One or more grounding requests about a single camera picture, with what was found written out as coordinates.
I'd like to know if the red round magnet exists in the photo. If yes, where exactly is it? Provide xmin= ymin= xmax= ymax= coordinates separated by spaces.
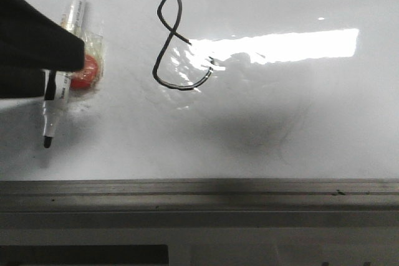
xmin=69 ymin=30 xmax=103 ymax=93

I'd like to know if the white black whiteboard marker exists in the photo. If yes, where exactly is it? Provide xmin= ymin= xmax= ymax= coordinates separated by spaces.
xmin=43 ymin=0 xmax=86 ymax=148

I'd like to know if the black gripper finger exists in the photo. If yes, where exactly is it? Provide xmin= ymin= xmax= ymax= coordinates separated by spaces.
xmin=1 ymin=68 xmax=46 ymax=99
xmin=1 ymin=0 xmax=85 ymax=72

